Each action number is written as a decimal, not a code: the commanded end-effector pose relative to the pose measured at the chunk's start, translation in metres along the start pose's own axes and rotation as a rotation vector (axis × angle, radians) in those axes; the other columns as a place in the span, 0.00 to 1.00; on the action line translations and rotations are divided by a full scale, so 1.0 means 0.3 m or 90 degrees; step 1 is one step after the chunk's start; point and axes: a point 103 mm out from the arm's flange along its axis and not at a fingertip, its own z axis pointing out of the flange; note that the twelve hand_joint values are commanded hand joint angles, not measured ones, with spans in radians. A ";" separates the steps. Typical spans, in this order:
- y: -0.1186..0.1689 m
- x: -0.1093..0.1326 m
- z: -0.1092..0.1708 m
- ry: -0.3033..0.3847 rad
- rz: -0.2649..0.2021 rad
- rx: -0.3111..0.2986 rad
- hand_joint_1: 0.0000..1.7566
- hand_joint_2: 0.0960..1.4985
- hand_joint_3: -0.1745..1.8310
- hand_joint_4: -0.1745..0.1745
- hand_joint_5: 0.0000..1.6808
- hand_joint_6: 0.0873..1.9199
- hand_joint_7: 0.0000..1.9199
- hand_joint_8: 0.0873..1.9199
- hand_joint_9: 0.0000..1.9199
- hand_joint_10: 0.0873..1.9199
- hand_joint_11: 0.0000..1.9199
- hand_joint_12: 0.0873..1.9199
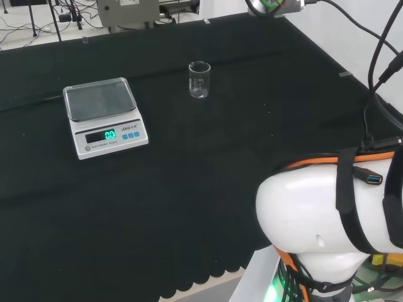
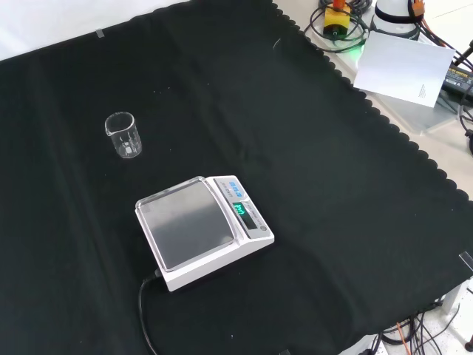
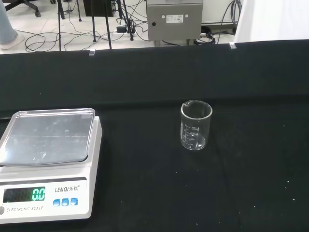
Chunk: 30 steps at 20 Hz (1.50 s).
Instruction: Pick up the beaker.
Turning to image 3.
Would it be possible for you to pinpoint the black cable on floor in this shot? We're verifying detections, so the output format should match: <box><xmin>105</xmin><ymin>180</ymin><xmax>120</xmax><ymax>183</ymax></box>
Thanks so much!
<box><xmin>25</xmin><ymin>24</ymin><xmax>116</xmax><ymax>52</ymax></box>

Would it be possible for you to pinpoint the white board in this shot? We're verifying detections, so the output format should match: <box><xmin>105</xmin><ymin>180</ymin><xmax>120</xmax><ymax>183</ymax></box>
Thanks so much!
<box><xmin>234</xmin><ymin>0</ymin><xmax>309</xmax><ymax>44</ymax></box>

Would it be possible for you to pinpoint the white electronic balance steel pan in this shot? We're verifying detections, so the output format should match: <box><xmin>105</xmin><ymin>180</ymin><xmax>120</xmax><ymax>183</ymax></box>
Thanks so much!
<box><xmin>0</xmin><ymin>108</ymin><xmax>103</xmax><ymax>224</ymax></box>

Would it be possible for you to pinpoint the black tripod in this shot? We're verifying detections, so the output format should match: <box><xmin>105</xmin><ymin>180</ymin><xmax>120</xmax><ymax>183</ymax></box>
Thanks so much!
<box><xmin>56</xmin><ymin>0</ymin><xmax>135</xmax><ymax>52</ymax></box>

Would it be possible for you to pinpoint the black bench cloth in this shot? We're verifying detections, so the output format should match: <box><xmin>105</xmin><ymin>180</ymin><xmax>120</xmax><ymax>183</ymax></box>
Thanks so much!
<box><xmin>0</xmin><ymin>39</ymin><xmax>309</xmax><ymax>232</ymax></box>

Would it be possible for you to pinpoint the white power strip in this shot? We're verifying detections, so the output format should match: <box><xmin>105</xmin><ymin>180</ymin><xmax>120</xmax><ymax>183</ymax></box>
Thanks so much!
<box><xmin>113</xmin><ymin>27</ymin><xmax>137</xmax><ymax>37</ymax></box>

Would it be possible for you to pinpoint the grey metal control cabinet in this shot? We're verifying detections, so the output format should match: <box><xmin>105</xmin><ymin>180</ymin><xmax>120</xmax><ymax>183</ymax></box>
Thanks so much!
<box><xmin>146</xmin><ymin>0</ymin><xmax>203</xmax><ymax>46</ymax></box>

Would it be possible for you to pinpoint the black coiled cable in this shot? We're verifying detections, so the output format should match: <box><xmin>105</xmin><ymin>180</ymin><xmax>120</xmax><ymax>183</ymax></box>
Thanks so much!
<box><xmin>194</xmin><ymin>25</ymin><xmax>216</xmax><ymax>45</ymax></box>

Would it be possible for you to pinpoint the person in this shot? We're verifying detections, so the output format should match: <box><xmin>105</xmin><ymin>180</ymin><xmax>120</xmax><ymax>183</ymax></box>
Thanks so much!
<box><xmin>0</xmin><ymin>0</ymin><xmax>26</xmax><ymax>50</ymax></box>

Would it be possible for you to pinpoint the clear glass beaker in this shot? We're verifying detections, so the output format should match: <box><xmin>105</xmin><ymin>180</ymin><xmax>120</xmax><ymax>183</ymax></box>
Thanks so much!
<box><xmin>180</xmin><ymin>100</ymin><xmax>213</xmax><ymax>151</ymax></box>

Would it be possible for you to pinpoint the black office chair base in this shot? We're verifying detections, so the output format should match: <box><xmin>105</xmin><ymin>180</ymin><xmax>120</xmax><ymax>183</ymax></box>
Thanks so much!
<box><xmin>4</xmin><ymin>0</ymin><xmax>41</xmax><ymax>18</ymax></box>

